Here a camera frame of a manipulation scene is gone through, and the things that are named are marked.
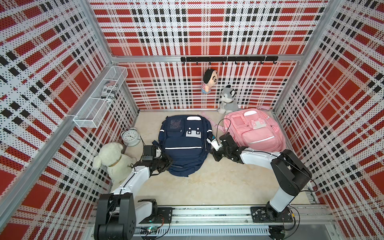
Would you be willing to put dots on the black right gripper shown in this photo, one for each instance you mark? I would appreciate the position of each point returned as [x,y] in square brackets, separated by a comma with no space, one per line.
[215,153]

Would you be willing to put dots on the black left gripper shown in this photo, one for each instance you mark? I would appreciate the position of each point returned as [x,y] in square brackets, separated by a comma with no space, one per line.
[167,162]

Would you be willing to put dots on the pink school backpack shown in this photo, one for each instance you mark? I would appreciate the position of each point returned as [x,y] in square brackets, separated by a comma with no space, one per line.
[254,129]

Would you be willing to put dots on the navy blue backpack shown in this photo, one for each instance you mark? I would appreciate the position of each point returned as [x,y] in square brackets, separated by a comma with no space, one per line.
[183,138]

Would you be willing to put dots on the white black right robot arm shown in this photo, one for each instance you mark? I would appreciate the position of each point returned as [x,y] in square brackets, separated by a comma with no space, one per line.
[292,175]

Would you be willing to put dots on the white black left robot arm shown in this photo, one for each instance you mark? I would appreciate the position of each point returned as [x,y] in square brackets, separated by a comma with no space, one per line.
[117,214]

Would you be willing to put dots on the white alarm clock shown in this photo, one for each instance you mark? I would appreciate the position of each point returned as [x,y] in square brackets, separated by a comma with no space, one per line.
[131,137]

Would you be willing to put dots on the cream teddy bear plush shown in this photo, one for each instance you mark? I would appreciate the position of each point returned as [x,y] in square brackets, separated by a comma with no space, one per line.
[118,164]

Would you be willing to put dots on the grey white husky plush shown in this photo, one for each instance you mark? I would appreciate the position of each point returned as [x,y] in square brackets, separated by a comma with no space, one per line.
[228,103]

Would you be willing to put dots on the green circuit board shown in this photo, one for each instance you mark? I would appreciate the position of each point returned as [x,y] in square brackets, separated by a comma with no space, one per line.
[146,230]

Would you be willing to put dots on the cartoon boy doll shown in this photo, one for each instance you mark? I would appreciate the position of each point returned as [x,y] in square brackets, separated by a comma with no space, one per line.
[210,79]

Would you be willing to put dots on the striped can on shelf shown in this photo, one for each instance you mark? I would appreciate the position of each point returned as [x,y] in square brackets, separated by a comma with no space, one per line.
[109,91]

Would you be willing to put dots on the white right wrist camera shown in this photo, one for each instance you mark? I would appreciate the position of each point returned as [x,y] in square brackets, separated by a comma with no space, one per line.
[214,142]

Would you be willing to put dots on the white wire mesh shelf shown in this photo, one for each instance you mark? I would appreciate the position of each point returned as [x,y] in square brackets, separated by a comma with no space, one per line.
[92,113]

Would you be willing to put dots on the black wall hook rail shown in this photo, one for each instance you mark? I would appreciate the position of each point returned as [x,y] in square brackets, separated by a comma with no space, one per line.
[261,59]

